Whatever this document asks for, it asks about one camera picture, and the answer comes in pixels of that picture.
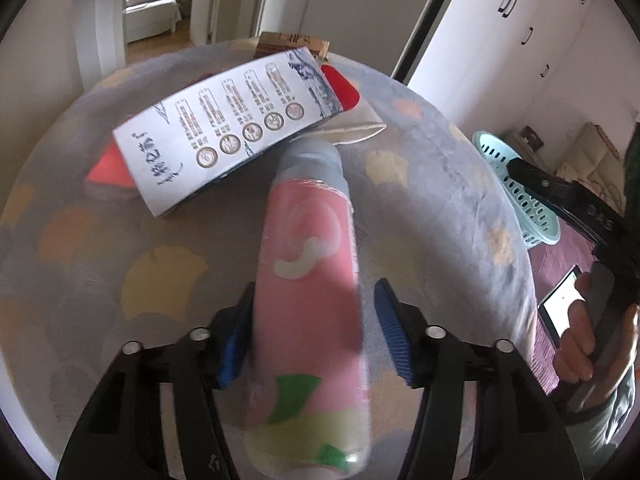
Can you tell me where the dark photo frame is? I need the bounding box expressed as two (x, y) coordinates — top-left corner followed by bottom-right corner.
(520, 127), (546, 151)

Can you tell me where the white sofa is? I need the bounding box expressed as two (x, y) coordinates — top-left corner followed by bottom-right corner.
(122, 0), (181, 43)

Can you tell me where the bright red packet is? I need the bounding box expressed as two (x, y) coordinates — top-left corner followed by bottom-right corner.
(320, 62), (361, 113)

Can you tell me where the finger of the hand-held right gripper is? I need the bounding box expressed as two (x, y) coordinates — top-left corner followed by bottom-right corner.
(506, 156), (576, 203)

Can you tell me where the person's right hand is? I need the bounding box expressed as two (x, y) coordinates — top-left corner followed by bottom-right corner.
(554, 274), (640, 386)

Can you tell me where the white sliding door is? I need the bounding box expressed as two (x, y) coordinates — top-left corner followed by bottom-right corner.
(260, 0), (473, 81)

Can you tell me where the bed with pink bedspread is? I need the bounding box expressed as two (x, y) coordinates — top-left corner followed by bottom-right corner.
(529, 227), (640, 396)

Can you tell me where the white wardrobe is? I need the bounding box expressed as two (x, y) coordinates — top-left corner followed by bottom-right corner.
(407, 0), (640, 146)

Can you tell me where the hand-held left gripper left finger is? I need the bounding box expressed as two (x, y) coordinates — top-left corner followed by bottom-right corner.
(56, 280), (258, 480)

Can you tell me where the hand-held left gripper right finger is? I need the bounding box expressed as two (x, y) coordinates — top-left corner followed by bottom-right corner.
(374, 278), (583, 480)

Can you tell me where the brown cardboard box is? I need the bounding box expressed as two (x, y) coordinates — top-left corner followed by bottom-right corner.
(255, 31), (331, 59)

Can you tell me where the beige nightstand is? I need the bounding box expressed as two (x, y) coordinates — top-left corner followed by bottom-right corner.
(500, 132), (551, 167)

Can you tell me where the coral red packet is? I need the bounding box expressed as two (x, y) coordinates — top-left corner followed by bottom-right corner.
(84, 142), (137, 192)

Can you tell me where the beige padded headboard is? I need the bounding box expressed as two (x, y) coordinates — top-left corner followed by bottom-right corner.
(556, 122), (630, 197)

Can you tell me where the teal plastic laundry basket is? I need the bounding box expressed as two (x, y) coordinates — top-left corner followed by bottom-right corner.
(472, 131), (563, 248)

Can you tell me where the white printed carton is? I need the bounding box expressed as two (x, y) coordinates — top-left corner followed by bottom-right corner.
(112, 47), (346, 218)

